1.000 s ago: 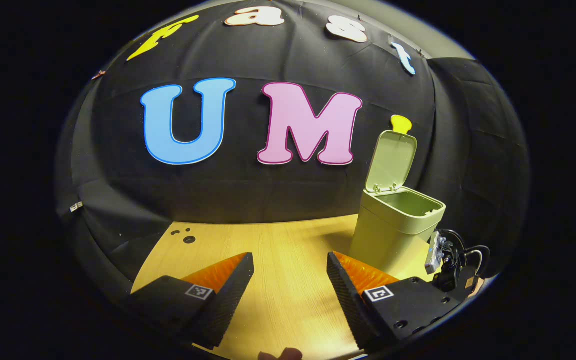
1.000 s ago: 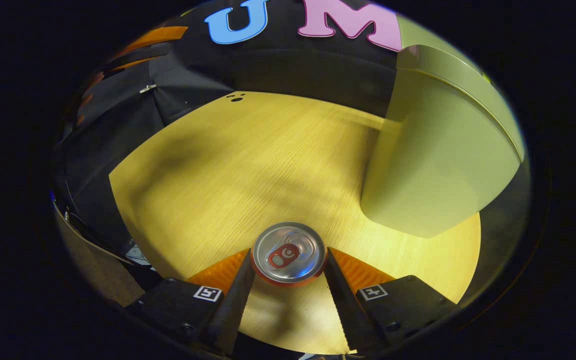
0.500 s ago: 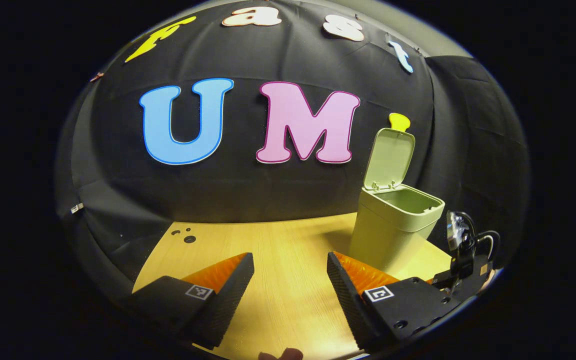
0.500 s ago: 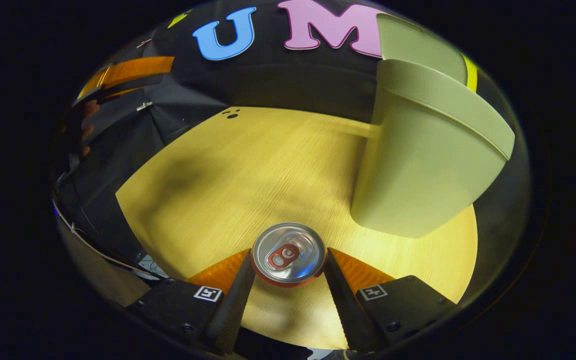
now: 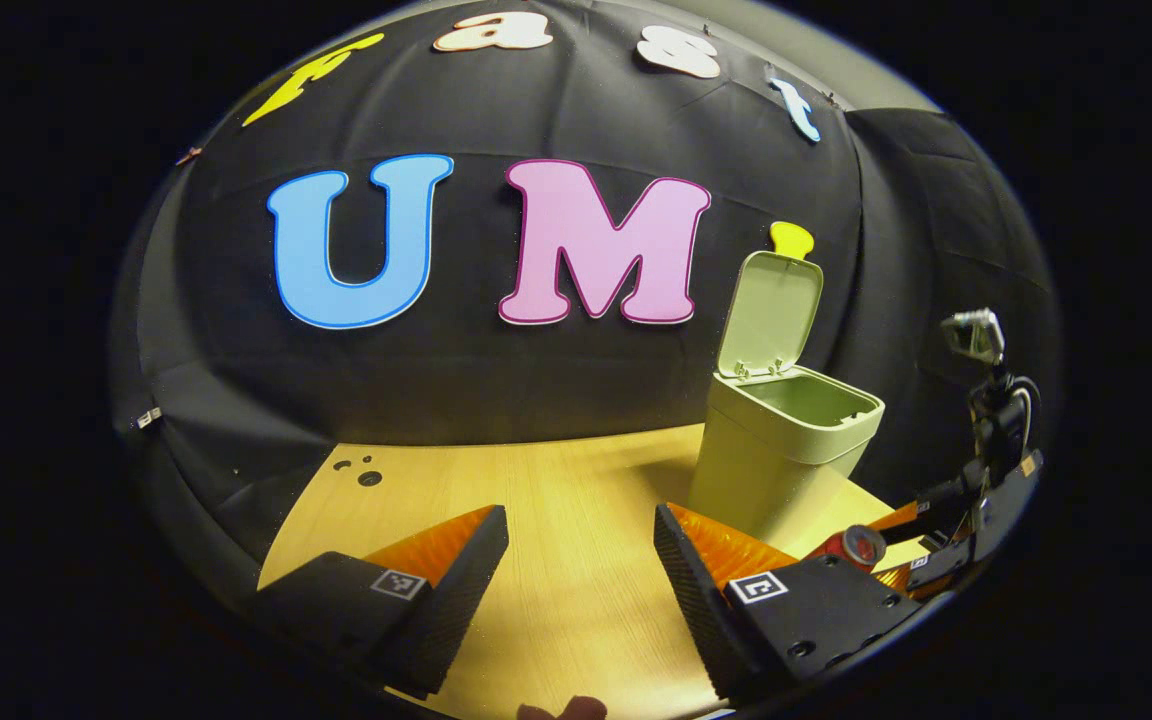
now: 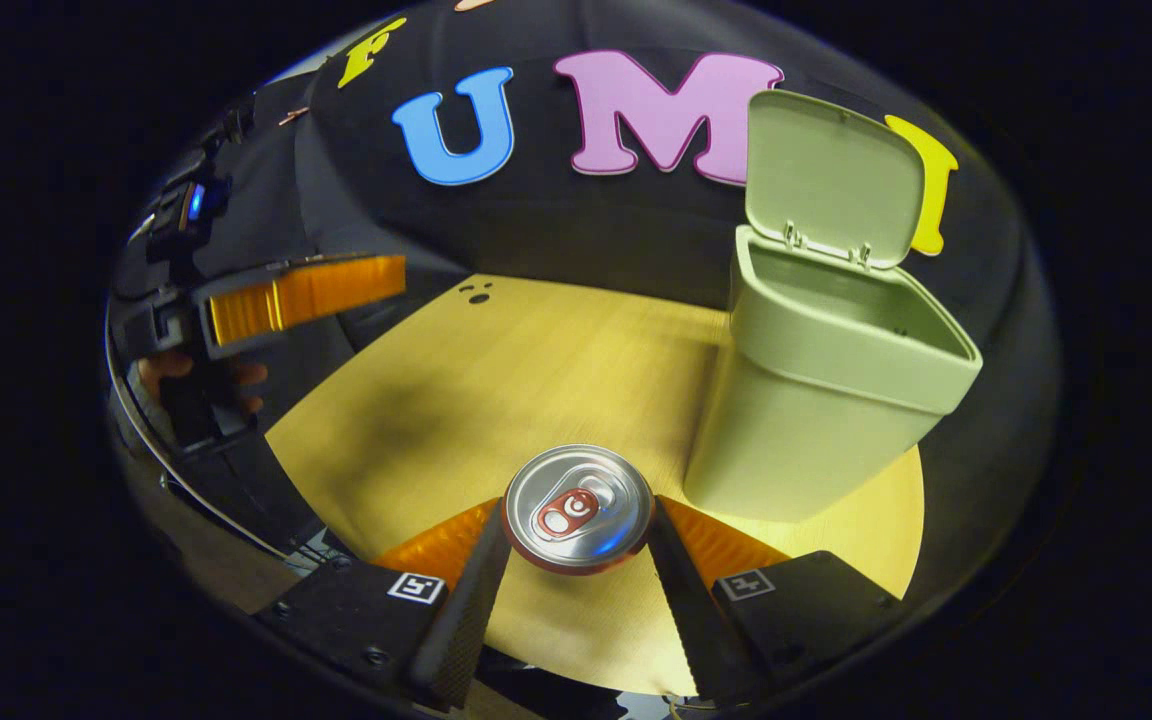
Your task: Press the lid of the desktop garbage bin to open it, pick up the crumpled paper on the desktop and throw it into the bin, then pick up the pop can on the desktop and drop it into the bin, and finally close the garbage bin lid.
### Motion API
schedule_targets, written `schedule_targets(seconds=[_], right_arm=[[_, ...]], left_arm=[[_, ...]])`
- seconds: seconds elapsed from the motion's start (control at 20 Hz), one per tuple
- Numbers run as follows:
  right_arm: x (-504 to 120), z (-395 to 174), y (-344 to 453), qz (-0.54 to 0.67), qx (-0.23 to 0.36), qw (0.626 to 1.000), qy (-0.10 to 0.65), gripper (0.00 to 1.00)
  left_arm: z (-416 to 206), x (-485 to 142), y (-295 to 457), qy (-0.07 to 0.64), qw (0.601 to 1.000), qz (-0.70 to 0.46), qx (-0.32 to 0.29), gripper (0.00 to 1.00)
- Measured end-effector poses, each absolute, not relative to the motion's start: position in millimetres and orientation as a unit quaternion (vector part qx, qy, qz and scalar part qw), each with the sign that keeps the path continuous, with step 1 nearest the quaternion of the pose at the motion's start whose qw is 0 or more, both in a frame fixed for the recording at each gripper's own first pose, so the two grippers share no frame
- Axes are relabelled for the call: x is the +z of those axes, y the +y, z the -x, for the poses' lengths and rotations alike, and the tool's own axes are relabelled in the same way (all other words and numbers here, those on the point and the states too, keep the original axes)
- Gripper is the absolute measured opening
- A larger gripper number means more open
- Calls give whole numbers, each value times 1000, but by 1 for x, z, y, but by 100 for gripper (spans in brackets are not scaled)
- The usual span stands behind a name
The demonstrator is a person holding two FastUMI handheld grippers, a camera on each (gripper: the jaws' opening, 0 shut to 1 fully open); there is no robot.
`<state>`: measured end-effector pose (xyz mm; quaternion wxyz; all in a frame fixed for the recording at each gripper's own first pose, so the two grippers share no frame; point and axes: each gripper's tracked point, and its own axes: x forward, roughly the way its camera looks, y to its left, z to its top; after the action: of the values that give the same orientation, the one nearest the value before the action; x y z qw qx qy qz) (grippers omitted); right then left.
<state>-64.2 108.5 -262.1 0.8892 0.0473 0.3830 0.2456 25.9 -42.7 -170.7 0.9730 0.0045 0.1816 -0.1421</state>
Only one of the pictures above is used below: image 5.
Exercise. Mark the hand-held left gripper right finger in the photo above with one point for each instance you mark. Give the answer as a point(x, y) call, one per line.
point(696, 600)

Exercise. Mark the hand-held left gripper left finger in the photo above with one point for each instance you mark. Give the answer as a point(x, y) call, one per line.
point(456, 590)

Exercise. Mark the green desktop garbage bin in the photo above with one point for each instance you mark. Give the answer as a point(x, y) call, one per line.
point(766, 450)

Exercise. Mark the wooden desktop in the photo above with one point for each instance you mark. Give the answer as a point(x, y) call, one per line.
point(556, 520)

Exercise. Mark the white cloth clip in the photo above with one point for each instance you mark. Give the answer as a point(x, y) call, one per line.
point(149, 417)

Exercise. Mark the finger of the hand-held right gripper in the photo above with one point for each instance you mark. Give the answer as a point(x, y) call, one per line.
point(936, 500)
point(941, 568)

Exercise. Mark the red pop can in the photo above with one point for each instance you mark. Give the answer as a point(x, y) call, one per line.
point(851, 548)

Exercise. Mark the pink cloth clip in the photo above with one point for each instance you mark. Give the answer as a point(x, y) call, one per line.
point(188, 155)

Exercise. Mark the black backdrop cloth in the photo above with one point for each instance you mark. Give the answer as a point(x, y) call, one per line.
point(576, 370)

